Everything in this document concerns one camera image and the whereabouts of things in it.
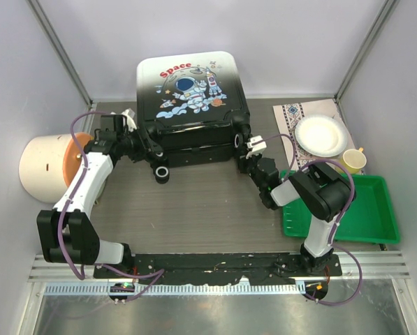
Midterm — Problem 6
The white cylindrical bin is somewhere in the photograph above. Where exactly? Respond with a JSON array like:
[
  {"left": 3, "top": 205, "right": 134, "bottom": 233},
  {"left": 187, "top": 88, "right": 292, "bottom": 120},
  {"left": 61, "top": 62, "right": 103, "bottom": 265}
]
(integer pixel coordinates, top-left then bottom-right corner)
[{"left": 18, "top": 132, "right": 108, "bottom": 207}]

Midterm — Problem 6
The orange swing lid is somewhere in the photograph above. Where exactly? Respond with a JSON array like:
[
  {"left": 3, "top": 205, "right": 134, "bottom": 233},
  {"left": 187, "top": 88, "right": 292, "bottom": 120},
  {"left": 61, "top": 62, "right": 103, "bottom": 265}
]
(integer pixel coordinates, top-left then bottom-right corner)
[{"left": 62, "top": 133, "right": 93, "bottom": 187}]

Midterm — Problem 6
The black white astronaut suitcase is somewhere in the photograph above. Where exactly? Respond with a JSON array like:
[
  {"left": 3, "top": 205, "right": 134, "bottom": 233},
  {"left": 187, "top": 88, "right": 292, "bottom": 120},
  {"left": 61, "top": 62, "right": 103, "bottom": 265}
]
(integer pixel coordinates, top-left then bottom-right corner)
[{"left": 136, "top": 51, "right": 251, "bottom": 184}]

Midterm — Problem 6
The green plastic tray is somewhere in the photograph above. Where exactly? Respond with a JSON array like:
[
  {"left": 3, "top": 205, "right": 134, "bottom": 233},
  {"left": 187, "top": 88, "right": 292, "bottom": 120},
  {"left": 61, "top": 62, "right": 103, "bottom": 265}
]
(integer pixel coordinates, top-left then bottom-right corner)
[{"left": 282, "top": 174, "right": 400, "bottom": 244}]

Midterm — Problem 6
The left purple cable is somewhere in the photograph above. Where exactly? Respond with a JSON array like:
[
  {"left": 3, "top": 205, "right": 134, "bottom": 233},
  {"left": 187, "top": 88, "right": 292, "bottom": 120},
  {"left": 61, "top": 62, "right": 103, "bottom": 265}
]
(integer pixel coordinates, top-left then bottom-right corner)
[{"left": 57, "top": 110, "right": 166, "bottom": 303}]

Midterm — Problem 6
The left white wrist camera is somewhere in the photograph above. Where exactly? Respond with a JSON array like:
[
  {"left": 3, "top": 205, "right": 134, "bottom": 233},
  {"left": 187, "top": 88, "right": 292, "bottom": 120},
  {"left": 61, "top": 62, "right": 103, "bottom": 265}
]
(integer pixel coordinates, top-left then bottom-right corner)
[{"left": 111, "top": 108, "right": 137, "bottom": 133}]

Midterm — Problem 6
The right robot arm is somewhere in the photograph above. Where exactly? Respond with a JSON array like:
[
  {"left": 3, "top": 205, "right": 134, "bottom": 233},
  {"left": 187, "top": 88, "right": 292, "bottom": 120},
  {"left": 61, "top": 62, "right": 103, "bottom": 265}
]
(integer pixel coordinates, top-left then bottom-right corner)
[{"left": 235, "top": 147, "right": 356, "bottom": 276}]

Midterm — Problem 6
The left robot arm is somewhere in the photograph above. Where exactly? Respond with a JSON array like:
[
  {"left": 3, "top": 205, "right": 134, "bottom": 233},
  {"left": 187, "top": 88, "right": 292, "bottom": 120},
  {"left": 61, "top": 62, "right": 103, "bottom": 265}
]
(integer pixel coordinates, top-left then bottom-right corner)
[{"left": 36, "top": 109, "right": 147, "bottom": 280}]

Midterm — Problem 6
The patterned placemat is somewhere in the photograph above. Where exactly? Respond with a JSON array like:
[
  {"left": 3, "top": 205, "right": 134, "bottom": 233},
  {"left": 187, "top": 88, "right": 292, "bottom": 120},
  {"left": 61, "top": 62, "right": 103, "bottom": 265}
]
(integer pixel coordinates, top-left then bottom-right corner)
[{"left": 272, "top": 98, "right": 356, "bottom": 170}]

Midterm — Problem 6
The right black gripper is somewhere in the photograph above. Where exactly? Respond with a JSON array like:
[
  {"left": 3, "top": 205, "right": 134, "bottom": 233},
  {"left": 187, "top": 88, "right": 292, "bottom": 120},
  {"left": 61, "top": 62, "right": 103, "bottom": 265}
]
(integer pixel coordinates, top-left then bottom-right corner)
[{"left": 235, "top": 148, "right": 265, "bottom": 191}]

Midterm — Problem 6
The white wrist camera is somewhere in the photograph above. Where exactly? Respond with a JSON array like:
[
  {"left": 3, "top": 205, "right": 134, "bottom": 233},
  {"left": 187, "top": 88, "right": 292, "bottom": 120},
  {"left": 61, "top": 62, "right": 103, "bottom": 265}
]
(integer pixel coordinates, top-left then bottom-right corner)
[
  {"left": 246, "top": 135, "right": 267, "bottom": 159},
  {"left": 111, "top": 108, "right": 137, "bottom": 133}
]

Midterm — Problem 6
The white paper plate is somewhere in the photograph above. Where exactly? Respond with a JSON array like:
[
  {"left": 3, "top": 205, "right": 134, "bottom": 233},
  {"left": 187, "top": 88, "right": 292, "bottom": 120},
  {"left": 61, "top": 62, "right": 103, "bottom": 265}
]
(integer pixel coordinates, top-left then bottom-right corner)
[{"left": 295, "top": 114, "right": 348, "bottom": 158}]

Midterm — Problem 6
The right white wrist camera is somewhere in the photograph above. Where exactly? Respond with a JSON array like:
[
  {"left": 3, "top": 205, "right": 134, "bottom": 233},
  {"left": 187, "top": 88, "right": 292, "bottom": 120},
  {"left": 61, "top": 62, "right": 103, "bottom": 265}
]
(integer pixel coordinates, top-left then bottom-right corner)
[{"left": 246, "top": 135, "right": 267, "bottom": 159}]

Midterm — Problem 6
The yellow cup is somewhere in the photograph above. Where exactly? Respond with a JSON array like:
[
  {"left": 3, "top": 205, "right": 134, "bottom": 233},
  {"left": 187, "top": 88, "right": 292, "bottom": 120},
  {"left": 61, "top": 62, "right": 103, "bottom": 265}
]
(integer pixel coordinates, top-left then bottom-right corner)
[{"left": 340, "top": 147, "right": 367, "bottom": 174}]

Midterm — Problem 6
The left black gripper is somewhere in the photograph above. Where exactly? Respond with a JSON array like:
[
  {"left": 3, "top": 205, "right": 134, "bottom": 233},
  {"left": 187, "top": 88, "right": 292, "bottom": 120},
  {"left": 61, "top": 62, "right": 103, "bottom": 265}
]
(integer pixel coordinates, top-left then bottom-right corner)
[{"left": 118, "top": 124, "right": 163, "bottom": 163}]

